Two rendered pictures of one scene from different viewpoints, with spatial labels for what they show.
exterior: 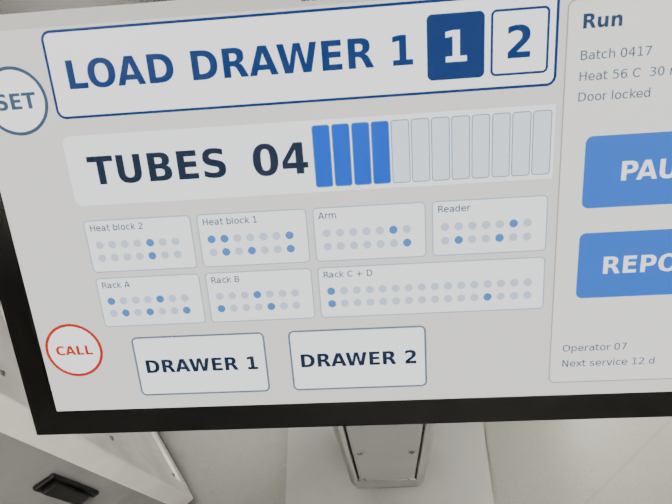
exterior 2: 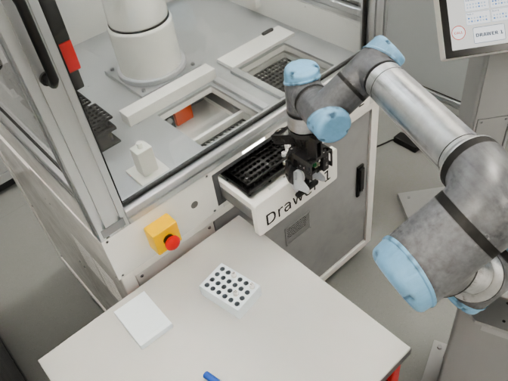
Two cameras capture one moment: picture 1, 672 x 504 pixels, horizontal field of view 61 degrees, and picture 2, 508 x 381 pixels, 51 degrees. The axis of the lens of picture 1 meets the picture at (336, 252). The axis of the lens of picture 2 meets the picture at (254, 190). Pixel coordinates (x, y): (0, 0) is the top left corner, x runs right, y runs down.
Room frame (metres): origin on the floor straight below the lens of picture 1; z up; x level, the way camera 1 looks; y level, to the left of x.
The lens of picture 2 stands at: (-1.11, 1.01, 1.85)
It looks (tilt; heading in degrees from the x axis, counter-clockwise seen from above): 44 degrees down; 353
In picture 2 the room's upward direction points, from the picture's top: 9 degrees counter-clockwise
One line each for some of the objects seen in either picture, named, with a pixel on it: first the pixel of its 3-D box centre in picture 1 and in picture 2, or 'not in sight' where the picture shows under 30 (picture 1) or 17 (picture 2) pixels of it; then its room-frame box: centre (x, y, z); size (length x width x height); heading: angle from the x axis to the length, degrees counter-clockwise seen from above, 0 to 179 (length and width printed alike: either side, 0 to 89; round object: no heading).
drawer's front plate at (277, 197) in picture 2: not in sight; (296, 190); (-0.15, 0.79, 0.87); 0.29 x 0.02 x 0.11; 119
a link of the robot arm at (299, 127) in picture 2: not in sight; (305, 118); (-0.19, 0.77, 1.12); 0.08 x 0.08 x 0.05
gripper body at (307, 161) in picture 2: not in sight; (308, 147); (-0.19, 0.77, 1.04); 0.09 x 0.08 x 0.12; 29
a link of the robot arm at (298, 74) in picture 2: not in sight; (302, 89); (-0.19, 0.77, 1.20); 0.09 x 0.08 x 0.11; 7
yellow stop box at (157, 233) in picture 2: not in sight; (163, 234); (-0.19, 1.14, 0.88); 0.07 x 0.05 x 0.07; 119
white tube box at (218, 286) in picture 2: not in sight; (230, 290); (-0.33, 1.02, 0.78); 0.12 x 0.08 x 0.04; 39
